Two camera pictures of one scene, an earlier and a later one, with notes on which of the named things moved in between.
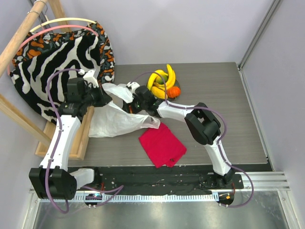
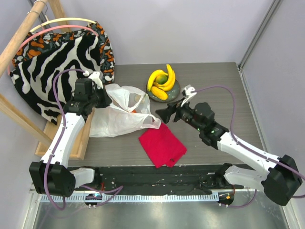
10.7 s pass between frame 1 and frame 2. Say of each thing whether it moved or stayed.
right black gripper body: moved
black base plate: stayed
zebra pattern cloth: stayed
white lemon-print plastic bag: stayed
